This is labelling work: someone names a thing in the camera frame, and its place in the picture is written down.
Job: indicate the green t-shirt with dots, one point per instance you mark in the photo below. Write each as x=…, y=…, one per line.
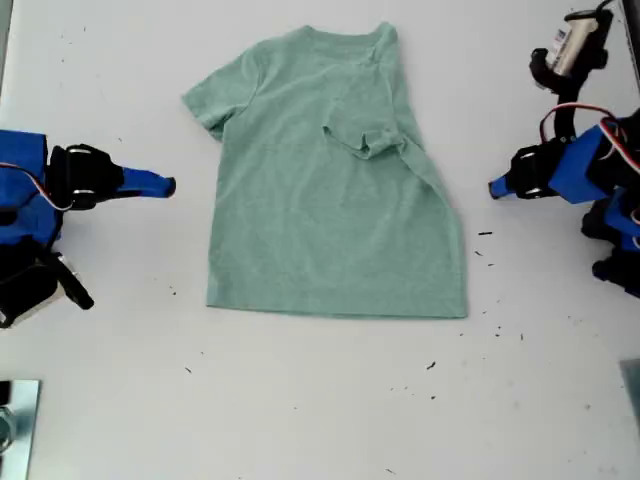
x=325, y=225

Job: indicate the black camera stalk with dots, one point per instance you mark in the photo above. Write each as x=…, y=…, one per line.
x=570, y=110

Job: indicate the silver and black camera box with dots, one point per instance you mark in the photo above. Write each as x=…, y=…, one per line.
x=575, y=45

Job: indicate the steel post with black clamp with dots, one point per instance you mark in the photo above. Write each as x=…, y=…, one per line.
x=25, y=425

